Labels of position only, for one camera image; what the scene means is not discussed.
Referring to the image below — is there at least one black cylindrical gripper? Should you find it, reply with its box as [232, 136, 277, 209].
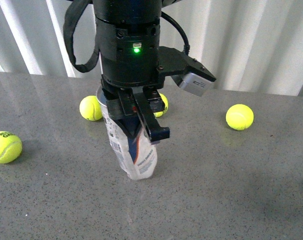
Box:
[96, 19, 170, 145]

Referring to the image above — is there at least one clear Wilson tennis ball can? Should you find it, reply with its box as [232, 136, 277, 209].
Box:
[96, 87, 158, 180]

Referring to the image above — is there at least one plain yellow tennis ball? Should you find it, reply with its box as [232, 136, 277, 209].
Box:
[153, 93, 169, 118]

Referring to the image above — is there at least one yellow tennis ball dark logo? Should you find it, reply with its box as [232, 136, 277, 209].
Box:
[79, 95, 103, 121]

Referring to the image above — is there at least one Wilson 3 tennis ball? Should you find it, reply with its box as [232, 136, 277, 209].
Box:
[225, 104, 254, 131]

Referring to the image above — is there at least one yellow tennis ball far left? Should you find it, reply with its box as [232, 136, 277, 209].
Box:
[0, 131, 23, 164]

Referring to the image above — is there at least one white pleated curtain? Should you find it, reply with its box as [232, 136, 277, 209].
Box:
[0, 0, 303, 96]

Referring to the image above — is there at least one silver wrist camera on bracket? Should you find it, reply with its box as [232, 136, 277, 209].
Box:
[157, 46, 216, 97]

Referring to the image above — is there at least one black camera cable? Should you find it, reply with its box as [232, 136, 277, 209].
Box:
[160, 11, 191, 55]

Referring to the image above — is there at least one black sleeved cable loop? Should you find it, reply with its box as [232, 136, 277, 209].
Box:
[63, 0, 100, 74]

